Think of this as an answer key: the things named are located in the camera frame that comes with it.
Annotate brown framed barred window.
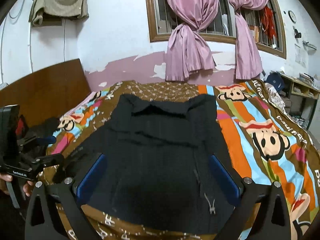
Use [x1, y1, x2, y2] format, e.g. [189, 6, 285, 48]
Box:
[146, 0, 286, 59]

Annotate colourful monkey print bedspread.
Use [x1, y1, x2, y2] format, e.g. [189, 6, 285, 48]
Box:
[46, 80, 319, 239]

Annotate brown wooden headboard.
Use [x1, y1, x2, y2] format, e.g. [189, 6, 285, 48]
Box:
[0, 59, 91, 126]

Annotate person's left hand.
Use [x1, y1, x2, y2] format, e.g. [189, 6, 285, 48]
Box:
[0, 173, 36, 198]

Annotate beige cloth on wall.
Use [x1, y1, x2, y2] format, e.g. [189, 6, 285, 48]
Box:
[29, 0, 89, 26]

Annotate wooden side shelf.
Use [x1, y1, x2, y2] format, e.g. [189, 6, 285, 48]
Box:
[279, 73, 319, 129]

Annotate red hanging clothes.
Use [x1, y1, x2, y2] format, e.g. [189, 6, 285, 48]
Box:
[259, 6, 277, 39]

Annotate right pink curtain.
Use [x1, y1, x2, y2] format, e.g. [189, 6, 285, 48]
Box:
[229, 0, 268, 80]

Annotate black puffer jacket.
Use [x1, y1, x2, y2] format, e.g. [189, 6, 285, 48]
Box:
[53, 93, 241, 235]

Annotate dark blue cap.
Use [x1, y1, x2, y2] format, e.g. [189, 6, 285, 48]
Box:
[266, 72, 285, 92]

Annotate round wall clock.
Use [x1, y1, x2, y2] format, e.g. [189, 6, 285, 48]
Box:
[288, 10, 297, 23]

